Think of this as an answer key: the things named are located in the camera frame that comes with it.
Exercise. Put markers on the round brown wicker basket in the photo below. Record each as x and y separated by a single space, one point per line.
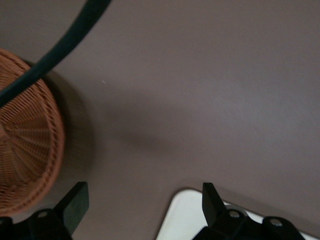
32 150

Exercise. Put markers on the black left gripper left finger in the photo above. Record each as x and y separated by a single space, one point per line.
72 205

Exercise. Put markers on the white plastic tray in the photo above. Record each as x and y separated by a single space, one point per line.
185 217

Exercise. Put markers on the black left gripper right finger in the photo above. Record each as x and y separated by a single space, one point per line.
212 205

